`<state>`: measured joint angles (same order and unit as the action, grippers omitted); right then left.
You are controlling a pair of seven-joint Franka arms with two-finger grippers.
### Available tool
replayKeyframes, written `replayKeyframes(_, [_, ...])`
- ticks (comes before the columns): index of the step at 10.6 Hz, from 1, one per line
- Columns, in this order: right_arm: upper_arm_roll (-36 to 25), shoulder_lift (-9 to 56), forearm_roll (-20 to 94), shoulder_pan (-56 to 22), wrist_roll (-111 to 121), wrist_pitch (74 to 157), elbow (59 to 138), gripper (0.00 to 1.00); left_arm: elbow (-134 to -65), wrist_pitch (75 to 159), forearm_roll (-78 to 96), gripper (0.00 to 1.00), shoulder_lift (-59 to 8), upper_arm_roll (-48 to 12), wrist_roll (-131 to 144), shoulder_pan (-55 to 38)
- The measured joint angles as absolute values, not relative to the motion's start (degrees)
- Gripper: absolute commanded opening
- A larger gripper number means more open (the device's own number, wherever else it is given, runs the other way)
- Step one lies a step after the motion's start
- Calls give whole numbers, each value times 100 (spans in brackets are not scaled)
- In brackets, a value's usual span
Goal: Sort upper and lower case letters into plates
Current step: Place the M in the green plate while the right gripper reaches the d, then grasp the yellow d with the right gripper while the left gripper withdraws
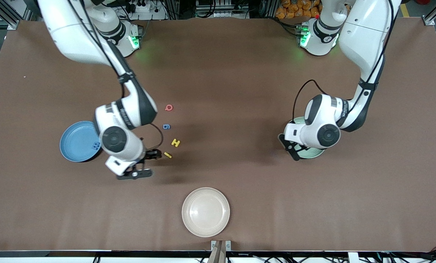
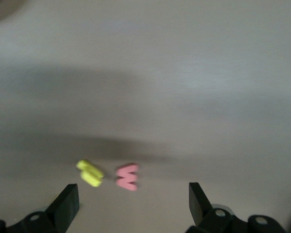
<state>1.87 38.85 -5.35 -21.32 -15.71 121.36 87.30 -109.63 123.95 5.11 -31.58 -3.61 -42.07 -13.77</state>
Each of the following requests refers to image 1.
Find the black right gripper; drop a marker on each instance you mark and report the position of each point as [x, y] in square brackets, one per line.
[150, 155]

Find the small blue letter m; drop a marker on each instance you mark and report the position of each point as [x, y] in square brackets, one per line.
[94, 146]

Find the yellow letter H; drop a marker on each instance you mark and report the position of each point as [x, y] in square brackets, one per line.
[175, 143]

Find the pink letter Q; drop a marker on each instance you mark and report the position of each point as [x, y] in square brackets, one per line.
[166, 108]

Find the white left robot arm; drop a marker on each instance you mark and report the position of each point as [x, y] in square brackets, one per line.
[364, 36]

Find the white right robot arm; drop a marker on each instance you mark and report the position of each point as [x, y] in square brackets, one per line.
[75, 33]

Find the green plate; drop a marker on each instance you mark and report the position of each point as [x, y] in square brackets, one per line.
[313, 153]

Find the blue plate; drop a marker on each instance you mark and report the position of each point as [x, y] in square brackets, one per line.
[75, 142]

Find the beige plate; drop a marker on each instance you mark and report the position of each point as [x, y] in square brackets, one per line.
[205, 212]

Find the pile of orange items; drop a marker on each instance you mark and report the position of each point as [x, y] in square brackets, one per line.
[294, 11]

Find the long white power strip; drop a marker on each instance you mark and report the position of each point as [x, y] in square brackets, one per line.
[221, 14]

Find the white power strip with plugs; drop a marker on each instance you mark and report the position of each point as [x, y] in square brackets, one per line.
[152, 15]

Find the red object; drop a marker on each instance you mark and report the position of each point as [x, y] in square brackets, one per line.
[422, 2]

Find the metal table edge bracket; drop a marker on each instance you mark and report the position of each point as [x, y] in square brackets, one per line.
[213, 244]

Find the white table edge rail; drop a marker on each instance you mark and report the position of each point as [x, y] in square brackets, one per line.
[38, 260]

